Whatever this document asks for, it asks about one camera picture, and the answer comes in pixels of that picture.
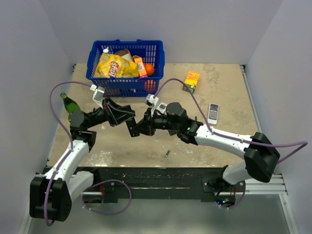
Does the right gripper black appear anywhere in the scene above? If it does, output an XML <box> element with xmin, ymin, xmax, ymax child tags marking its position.
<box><xmin>133</xmin><ymin>107</ymin><xmax>179</xmax><ymax>137</ymax></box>

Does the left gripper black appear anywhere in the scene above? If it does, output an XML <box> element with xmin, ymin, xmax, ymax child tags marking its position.
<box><xmin>86</xmin><ymin>97</ymin><xmax>135</xmax><ymax>129</ymax></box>

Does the black remote battery cover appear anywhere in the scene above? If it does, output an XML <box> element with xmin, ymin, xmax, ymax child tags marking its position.
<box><xmin>168</xmin><ymin>130</ymin><xmax>177</xmax><ymax>136</ymax></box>

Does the white remote control green screen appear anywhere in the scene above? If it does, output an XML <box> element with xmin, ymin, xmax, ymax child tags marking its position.
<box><xmin>156</xmin><ymin>102</ymin><xmax>167</xmax><ymax>114</ymax></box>

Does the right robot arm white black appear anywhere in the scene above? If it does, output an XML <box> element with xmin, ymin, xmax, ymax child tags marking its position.
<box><xmin>131</xmin><ymin>102</ymin><xmax>280</xmax><ymax>192</ymax></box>

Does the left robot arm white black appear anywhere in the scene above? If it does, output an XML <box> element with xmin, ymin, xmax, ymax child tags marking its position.
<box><xmin>29</xmin><ymin>97</ymin><xmax>135</xmax><ymax>226</ymax></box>

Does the white remote control dark keypad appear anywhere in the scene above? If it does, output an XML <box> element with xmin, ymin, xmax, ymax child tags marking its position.
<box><xmin>207</xmin><ymin>103</ymin><xmax>219</xmax><ymax>125</ymax></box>

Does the orange carton in basket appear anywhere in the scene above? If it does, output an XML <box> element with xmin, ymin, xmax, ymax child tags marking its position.
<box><xmin>133</xmin><ymin>55</ymin><xmax>148</xmax><ymax>78</ymax></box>

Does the orange fruit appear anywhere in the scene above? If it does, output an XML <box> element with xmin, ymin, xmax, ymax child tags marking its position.
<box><xmin>144</xmin><ymin>63</ymin><xmax>155</xmax><ymax>77</ymax></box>

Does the blue plastic shopping basket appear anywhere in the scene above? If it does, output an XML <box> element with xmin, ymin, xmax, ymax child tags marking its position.
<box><xmin>86</xmin><ymin>39</ymin><xmax>165</xmax><ymax>97</ymax></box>

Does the yellow green juice carton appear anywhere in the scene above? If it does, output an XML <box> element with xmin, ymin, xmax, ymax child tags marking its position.
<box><xmin>182</xmin><ymin>71</ymin><xmax>200</xmax><ymax>93</ymax></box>

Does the yellow Lays chips bag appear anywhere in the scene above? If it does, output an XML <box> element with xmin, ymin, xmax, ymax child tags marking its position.
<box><xmin>93</xmin><ymin>53</ymin><xmax>138</xmax><ymax>78</ymax></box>

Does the green glass bottle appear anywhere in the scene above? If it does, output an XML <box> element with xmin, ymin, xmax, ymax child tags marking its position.
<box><xmin>60</xmin><ymin>92</ymin><xmax>80</xmax><ymax>114</ymax></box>

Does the brown bread loaf bag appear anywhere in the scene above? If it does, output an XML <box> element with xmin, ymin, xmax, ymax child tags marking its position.
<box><xmin>114</xmin><ymin>49</ymin><xmax>133</xmax><ymax>61</ymax></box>

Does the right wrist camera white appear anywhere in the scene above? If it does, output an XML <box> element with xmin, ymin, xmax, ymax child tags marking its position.
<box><xmin>144</xmin><ymin>94</ymin><xmax>159</xmax><ymax>116</ymax></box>

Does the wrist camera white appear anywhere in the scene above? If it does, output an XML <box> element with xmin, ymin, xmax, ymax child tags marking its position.
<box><xmin>90</xmin><ymin>84</ymin><xmax>105</xmax><ymax>108</ymax></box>
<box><xmin>144</xmin><ymin>94</ymin><xmax>159</xmax><ymax>116</ymax></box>

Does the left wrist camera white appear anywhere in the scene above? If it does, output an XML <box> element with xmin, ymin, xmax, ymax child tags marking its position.
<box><xmin>90</xmin><ymin>84</ymin><xmax>105</xmax><ymax>108</ymax></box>

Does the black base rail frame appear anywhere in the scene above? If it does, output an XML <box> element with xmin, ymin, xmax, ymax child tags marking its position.
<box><xmin>75</xmin><ymin>167</ymin><xmax>244</xmax><ymax>203</ymax></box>

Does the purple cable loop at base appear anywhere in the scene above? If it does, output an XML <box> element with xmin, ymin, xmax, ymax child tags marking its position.
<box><xmin>82</xmin><ymin>179</ymin><xmax>133</xmax><ymax>215</ymax></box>

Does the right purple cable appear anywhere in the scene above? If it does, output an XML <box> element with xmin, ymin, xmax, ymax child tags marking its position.
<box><xmin>153</xmin><ymin>78</ymin><xmax>308</xmax><ymax>164</ymax></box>

